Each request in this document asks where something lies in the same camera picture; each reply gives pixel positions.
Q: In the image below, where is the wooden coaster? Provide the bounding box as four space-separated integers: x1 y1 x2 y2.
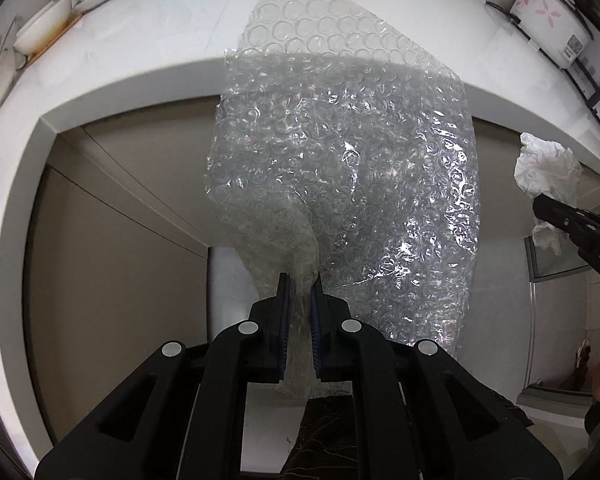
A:
23 14 83 68

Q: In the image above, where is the white bowl on coaster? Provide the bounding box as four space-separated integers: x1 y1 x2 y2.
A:
14 0 72 56

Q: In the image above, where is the white floral rice cooker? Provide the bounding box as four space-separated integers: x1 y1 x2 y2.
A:
510 0 594 70

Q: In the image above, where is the bubble wrap sheet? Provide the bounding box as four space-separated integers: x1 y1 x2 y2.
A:
206 0 480 399

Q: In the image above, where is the white tissue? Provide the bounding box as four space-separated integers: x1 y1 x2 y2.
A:
514 132 582 256

